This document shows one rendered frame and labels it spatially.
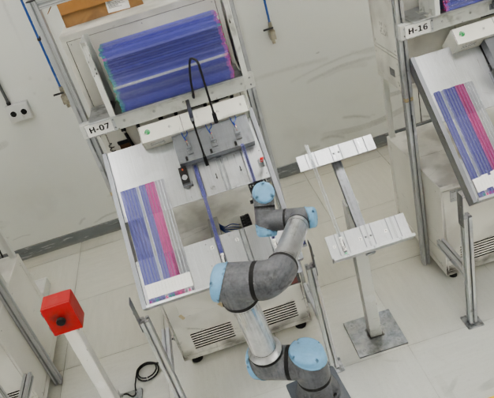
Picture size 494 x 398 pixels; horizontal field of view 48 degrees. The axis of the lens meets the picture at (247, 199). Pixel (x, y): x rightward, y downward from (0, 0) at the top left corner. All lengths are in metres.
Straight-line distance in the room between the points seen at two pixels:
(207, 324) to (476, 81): 1.71
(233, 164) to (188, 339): 0.97
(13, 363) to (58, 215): 1.65
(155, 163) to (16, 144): 1.86
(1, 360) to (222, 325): 1.08
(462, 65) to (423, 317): 1.25
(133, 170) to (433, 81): 1.40
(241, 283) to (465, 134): 1.38
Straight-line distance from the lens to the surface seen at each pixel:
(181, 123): 2.47
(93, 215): 4.42
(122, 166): 2.55
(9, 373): 3.10
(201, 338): 2.96
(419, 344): 2.92
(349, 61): 4.22
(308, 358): 1.88
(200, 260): 2.38
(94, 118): 2.50
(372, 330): 2.92
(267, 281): 1.58
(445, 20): 2.72
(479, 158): 2.60
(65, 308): 2.56
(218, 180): 2.45
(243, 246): 2.37
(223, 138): 2.44
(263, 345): 1.85
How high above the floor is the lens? 2.16
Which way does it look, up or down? 31 degrees down
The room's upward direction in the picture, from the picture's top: 17 degrees counter-clockwise
